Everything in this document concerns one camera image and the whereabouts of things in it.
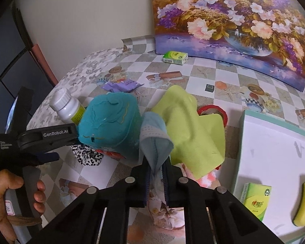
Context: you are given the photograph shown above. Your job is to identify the leopard print scrunchie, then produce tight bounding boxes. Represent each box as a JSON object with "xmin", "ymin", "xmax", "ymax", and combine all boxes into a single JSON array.
[{"xmin": 71, "ymin": 144, "xmax": 103, "ymax": 166}]

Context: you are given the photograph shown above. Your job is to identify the red tape roll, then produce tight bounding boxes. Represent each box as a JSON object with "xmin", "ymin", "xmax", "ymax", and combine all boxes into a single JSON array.
[{"xmin": 197, "ymin": 105, "xmax": 228, "ymax": 127}]

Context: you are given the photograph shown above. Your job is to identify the green tissue pack in tray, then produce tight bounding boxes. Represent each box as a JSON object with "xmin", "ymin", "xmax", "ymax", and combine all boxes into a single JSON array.
[{"xmin": 240, "ymin": 182, "xmax": 272, "ymax": 221}]

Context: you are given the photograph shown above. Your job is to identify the floral canvas painting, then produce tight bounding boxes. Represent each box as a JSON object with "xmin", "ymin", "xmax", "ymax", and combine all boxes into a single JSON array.
[{"xmin": 152, "ymin": 0, "xmax": 305, "ymax": 90}]

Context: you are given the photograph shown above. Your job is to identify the person's left hand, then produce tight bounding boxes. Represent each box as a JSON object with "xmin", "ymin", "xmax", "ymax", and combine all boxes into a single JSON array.
[{"xmin": 0, "ymin": 168, "xmax": 47, "ymax": 244}]

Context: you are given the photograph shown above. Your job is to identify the white tray teal rim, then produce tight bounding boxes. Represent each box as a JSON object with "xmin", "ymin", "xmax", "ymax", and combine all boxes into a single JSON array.
[{"xmin": 231, "ymin": 110, "xmax": 305, "ymax": 243}]

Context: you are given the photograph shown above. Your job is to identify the pink floral fabric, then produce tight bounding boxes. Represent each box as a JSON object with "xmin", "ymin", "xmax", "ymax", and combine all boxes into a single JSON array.
[{"xmin": 148, "ymin": 163, "xmax": 220, "ymax": 231}]

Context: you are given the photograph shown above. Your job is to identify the lime green cloth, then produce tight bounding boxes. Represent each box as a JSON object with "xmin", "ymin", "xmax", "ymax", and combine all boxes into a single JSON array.
[{"xmin": 152, "ymin": 85, "xmax": 225, "ymax": 180}]

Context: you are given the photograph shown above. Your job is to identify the green tissue pack by painting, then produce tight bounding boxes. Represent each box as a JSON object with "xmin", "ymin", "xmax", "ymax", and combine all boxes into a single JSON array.
[{"xmin": 162, "ymin": 51, "xmax": 188, "ymax": 65}]

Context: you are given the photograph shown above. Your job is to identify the teal felt pouch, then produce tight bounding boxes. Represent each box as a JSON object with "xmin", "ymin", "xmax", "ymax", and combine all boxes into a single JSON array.
[{"xmin": 77, "ymin": 93, "xmax": 142, "ymax": 161}]

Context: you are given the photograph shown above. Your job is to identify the purple cloth pouch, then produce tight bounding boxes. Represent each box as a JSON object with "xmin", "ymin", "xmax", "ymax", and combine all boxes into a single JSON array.
[{"xmin": 102, "ymin": 79, "xmax": 142, "ymax": 93}]

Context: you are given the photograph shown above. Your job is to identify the white pill bottle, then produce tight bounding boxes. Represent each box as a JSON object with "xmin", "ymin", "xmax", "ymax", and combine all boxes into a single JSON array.
[{"xmin": 49, "ymin": 88, "xmax": 86, "ymax": 125}]

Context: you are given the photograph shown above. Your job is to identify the grey floral tablecloth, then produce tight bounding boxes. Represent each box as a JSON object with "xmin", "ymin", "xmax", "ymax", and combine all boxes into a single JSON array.
[{"xmin": 27, "ymin": 47, "xmax": 123, "ymax": 130}]

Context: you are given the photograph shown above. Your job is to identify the light blue face mask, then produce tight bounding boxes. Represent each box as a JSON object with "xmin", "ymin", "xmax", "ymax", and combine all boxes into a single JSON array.
[{"xmin": 138, "ymin": 111, "xmax": 174, "ymax": 204}]

